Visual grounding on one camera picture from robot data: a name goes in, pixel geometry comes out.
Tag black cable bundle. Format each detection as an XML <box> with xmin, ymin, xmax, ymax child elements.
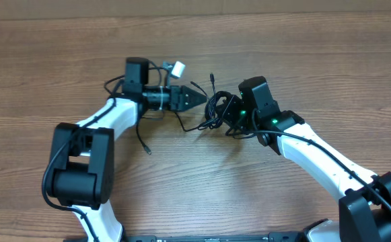
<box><xmin>135</xmin><ymin>73</ymin><xmax>236</xmax><ymax>156</ymax></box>

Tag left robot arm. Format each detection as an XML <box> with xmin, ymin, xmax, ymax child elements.
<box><xmin>41</xmin><ymin>57</ymin><xmax>207</xmax><ymax>241</ymax></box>

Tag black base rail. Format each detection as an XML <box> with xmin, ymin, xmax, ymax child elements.
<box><xmin>63</xmin><ymin>231</ymin><xmax>363</xmax><ymax>242</ymax></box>

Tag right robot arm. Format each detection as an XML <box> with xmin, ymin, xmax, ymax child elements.
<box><xmin>208</xmin><ymin>76</ymin><xmax>391</xmax><ymax>242</ymax></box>

